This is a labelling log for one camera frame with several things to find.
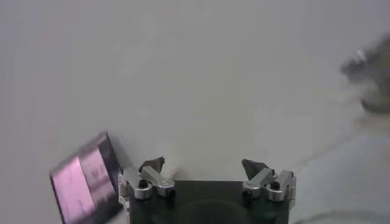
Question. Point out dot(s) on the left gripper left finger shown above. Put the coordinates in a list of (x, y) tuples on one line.
[(152, 179)]

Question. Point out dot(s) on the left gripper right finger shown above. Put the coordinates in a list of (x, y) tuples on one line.
[(262, 179)]

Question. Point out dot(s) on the stainless steel steamer basket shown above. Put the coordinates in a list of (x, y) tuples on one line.
[(373, 65)]

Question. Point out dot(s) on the black laptop with lit screen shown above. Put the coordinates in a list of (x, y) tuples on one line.
[(82, 182)]

